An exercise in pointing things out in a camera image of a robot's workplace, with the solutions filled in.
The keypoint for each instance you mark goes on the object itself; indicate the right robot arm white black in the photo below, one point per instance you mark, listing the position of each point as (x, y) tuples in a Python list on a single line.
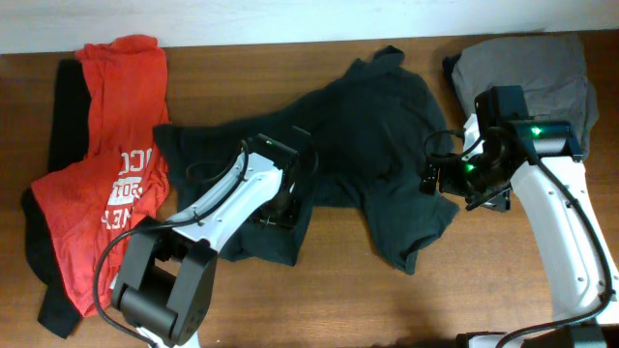
[(549, 181)]

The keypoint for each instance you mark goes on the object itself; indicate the black Nike t-shirt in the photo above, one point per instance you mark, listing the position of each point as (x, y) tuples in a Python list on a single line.
[(369, 132)]

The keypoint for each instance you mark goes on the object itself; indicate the red printed t-shirt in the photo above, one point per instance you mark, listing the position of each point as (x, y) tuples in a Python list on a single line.
[(122, 179)]

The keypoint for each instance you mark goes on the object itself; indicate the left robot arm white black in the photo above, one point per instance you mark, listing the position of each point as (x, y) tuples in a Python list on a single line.
[(165, 283)]

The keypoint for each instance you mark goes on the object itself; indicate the black garment under red shirt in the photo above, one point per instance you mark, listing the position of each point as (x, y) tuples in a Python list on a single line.
[(47, 202)]

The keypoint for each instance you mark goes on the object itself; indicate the grey folded shorts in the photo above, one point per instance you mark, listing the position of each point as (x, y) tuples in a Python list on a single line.
[(551, 70)]

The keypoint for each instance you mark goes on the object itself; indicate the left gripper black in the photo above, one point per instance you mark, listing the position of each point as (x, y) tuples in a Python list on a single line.
[(288, 216)]

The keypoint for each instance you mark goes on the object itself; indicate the dark navy folded garment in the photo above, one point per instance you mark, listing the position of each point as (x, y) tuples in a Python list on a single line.
[(448, 67)]

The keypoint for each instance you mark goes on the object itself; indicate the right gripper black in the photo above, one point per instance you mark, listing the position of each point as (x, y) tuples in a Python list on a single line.
[(495, 199)]

